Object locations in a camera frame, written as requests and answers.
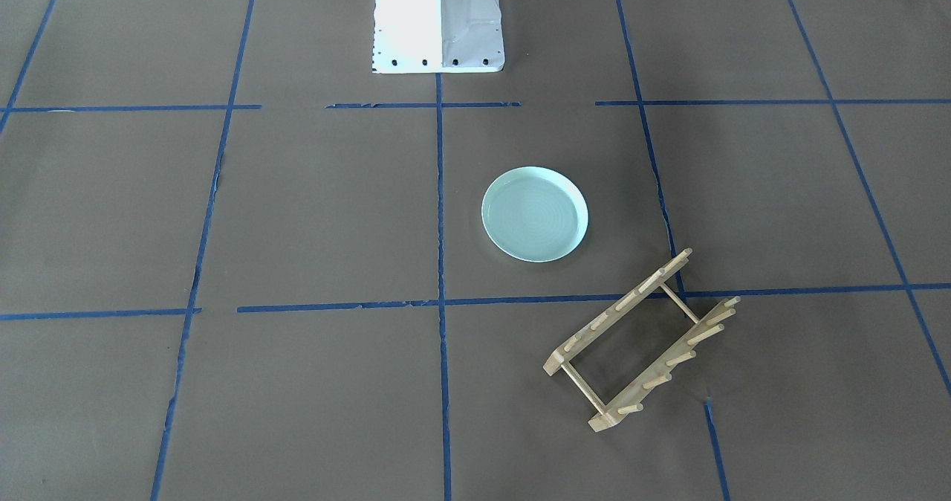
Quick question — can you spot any light green round plate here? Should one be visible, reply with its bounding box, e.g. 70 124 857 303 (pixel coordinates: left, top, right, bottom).
480 166 590 263

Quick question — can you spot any wooden dish rack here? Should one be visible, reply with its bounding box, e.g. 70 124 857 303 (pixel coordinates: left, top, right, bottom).
543 249 741 431

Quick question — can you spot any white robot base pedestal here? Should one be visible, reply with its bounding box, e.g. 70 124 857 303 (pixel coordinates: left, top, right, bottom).
371 0 505 74

